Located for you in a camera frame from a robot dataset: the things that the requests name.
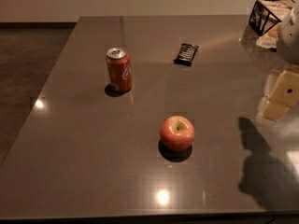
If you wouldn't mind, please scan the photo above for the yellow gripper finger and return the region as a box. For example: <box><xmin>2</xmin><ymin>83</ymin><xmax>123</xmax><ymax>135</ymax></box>
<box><xmin>259</xmin><ymin>66</ymin><xmax>299</xmax><ymax>121</ymax></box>

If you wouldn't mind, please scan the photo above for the red apple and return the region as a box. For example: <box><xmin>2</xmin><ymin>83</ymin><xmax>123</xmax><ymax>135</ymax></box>
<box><xmin>160</xmin><ymin>116</ymin><xmax>195</xmax><ymax>152</ymax></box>

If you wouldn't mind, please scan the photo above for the black candy bar wrapper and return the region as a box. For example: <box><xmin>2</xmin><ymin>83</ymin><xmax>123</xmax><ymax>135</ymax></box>
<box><xmin>173</xmin><ymin>43</ymin><xmax>198</xmax><ymax>66</ymax></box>

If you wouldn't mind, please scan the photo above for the orange soda can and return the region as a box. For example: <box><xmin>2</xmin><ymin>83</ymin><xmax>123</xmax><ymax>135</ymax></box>
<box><xmin>106</xmin><ymin>47</ymin><xmax>132</xmax><ymax>92</ymax></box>

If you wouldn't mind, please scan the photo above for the black wire basket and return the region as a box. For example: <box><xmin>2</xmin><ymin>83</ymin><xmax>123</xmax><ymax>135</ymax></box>
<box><xmin>249</xmin><ymin>0</ymin><xmax>295</xmax><ymax>35</ymax></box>

